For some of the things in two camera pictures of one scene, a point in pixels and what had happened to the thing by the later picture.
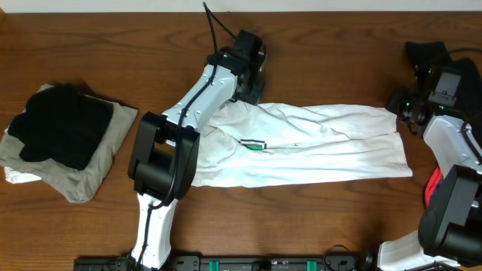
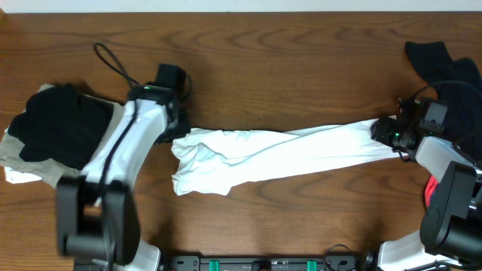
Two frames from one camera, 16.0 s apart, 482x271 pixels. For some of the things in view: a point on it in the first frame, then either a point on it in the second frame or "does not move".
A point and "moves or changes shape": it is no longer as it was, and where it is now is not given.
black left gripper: [251, 89] → [177, 126]
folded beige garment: [75, 185] does not move
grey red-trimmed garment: [436, 177] does not move
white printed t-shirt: [260, 142] moves or changes shape
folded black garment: [63, 125] does not move
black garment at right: [424, 55] does not move
